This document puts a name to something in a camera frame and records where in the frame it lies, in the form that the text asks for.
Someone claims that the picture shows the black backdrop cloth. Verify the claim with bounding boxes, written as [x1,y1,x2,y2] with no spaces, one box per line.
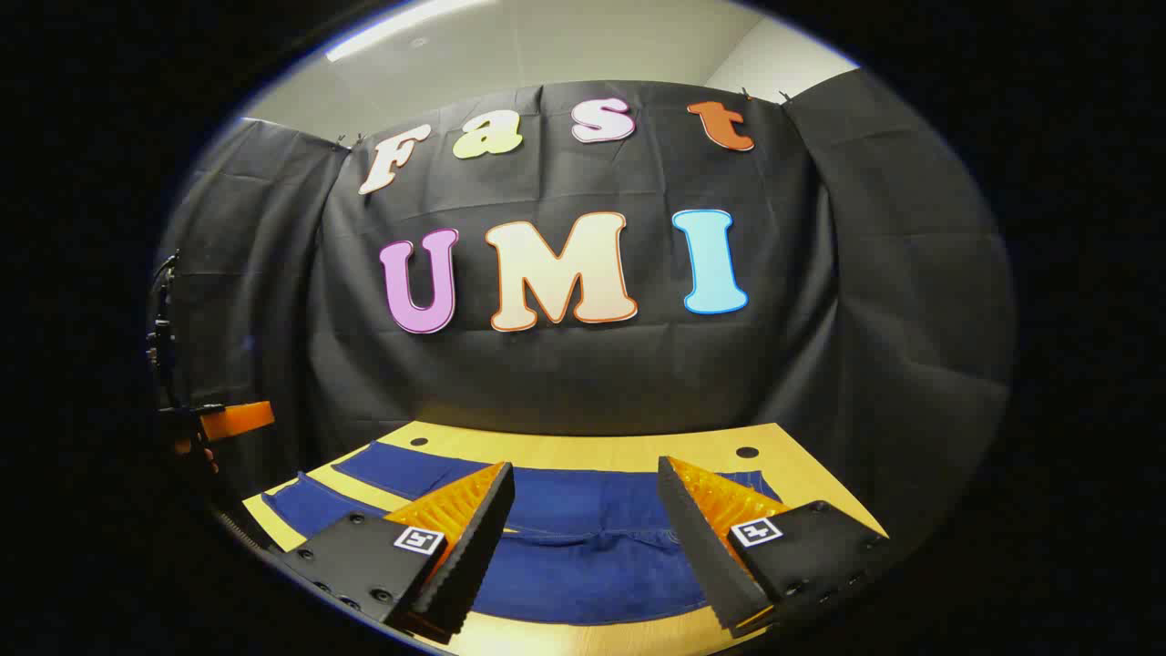
[150,68,1017,548]

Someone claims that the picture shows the blue denim jeans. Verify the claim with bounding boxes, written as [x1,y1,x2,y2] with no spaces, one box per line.
[262,440,784,627]

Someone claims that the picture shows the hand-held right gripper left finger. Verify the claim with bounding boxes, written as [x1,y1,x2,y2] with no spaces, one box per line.
[273,460,517,644]

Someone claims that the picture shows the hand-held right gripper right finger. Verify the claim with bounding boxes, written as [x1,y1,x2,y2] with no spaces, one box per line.
[656,456,898,639]

